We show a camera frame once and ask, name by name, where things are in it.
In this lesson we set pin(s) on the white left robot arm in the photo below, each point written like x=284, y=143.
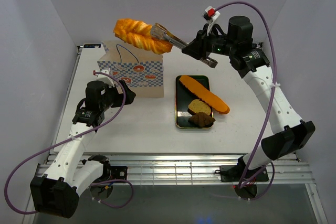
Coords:
x=57, y=191

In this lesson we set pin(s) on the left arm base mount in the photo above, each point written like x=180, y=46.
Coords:
x=116, y=173

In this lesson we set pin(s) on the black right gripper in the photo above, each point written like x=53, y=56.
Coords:
x=196, y=48

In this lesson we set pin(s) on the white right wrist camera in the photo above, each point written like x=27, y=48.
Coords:
x=211, y=16

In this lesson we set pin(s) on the dark green metal tray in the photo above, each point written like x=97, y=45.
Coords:
x=183, y=97

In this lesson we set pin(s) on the blue checkered paper bag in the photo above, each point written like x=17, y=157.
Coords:
x=141, y=70

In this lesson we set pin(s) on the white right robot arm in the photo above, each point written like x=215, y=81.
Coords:
x=289, y=131

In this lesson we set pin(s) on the toast bread slice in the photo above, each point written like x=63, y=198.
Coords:
x=197, y=106

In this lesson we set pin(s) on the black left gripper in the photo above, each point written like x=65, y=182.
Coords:
x=115, y=91

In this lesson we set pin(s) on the aluminium table frame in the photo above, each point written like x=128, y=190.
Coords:
x=171, y=171

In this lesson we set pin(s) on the brown chocolate croissant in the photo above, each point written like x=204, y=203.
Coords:
x=201, y=119

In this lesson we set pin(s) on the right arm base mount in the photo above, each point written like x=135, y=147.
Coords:
x=234, y=173

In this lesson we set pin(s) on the long twisted pastry bread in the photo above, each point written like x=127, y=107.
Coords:
x=138, y=34

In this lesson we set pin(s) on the long orange baguette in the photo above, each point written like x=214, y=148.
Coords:
x=204, y=94

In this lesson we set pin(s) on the metal serving tongs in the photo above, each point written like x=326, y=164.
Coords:
x=161, y=33

